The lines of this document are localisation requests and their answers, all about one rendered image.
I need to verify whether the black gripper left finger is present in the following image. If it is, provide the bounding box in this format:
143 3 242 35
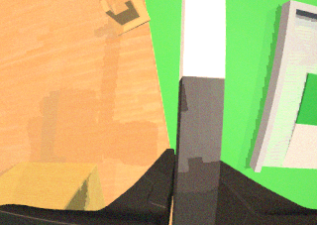
0 149 175 225

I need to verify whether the green flat mat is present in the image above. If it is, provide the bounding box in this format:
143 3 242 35
146 0 317 209

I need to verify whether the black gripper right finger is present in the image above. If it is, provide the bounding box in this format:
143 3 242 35
214 161 317 225

